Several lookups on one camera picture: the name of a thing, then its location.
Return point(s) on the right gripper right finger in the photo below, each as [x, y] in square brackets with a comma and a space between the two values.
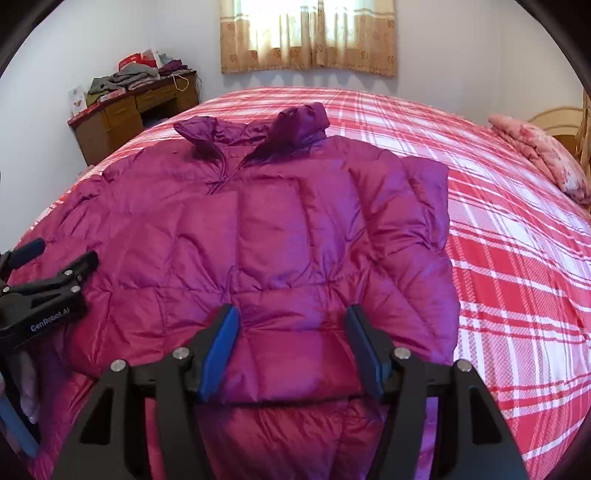
[473, 440]

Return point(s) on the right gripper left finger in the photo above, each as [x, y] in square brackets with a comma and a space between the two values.
[109, 437]

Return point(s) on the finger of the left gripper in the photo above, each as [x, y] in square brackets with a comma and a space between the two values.
[15, 259]
[66, 282]

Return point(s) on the magenta puffer jacket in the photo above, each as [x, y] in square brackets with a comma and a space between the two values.
[291, 226]

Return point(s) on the grey folded clothes pile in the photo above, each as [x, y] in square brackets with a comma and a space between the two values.
[129, 74]

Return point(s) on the purple folded clothes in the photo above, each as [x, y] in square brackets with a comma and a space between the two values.
[172, 67]

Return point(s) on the person's left hand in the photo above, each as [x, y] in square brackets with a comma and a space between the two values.
[27, 377]

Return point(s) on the brown wooden desk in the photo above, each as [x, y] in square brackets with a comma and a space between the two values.
[104, 127]

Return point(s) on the white card on desk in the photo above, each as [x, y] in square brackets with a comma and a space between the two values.
[77, 100]

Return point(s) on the red plaid bed sheet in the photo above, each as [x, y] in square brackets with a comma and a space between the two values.
[519, 250]

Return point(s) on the red box on desk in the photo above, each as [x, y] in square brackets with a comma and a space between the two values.
[145, 58]

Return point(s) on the folded pink floral quilt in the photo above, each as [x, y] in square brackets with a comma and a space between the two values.
[547, 154]

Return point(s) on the wooden bed headboard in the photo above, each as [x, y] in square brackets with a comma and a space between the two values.
[570, 125]

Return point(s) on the beige window curtain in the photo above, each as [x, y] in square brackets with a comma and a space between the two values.
[266, 35]

